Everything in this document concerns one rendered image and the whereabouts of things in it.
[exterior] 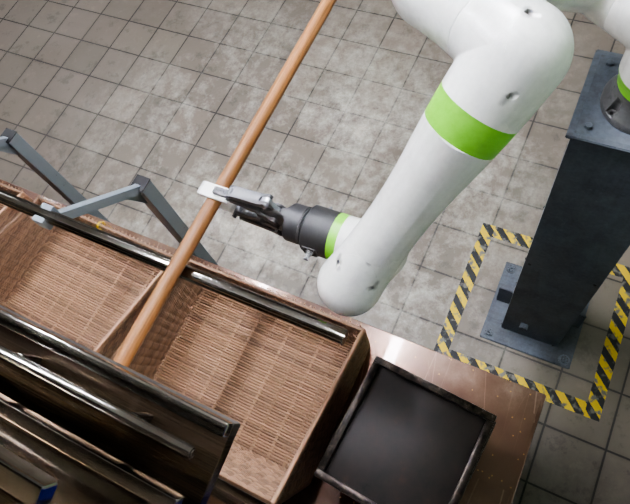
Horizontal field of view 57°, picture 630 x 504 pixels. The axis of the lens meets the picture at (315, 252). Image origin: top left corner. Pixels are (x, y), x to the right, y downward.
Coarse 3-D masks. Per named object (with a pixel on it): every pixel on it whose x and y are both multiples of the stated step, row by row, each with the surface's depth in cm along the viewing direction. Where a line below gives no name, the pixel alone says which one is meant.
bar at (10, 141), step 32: (32, 160) 176; (0, 192) 130; (64, 192) 192; (128, 192) 148; (64, 224) 123; (128, 256) 118; (160, 256) 116; (224, 288) 110; (288, 320) 106; (320, 320) 105
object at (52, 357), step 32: (32, 352) 85; (96, 352) 85; (0, 384) 85; (32, 384) 84; (96, 384) 81; (160, 384) 81; (64, 416) 81; (96, 416) 80; (160, 416) 78; (224, 416) 77; (128, 448) 78; (160, 448) 76; (224, 448) 75; (160, 480) 75; (192, 480) 74
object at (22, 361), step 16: (0, 352) 80; (32, 368) 78; (64, 384) 76; (80, 400) 75; (96, 400) 74; (112, 416) 73; (128, 416) 73; (144, 416) 76; (144, 432) 72; (160, 432) 71; (176, 448) 70; (192, 448) 70
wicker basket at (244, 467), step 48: (192, 288) 172; (192, 336) 171; (240, 336) 169; (288, 336) 166; (192, 384) 165; (240, 384) 163; (288, 384) 161; (336, 384) 140; (240, 432) 157; (288, 432) 155; (240, 480) 132; (288, 480) 128
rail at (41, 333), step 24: (0, 312) 86; (24, 336) 84; (48, 336) 83; (72, 360) 81; (96, 360) 80; (120, 384) 78; (144, 384) 77; (168, 408) 76; (192, 408) 75; (216, 432) 73
